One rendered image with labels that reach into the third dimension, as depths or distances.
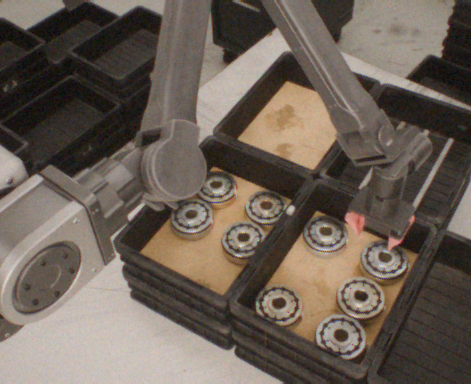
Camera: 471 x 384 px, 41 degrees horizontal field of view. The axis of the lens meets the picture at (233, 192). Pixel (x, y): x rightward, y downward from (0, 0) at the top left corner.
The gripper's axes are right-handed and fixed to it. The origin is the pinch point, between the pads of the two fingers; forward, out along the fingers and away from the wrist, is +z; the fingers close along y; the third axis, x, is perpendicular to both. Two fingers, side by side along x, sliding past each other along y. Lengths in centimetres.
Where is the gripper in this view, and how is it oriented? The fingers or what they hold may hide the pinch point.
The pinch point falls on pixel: (375, 238)
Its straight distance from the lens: 121.3
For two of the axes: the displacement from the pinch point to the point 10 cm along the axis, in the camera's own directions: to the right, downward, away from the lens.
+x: -5.5, 6.4, -5.4
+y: -8.4, -3.9, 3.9
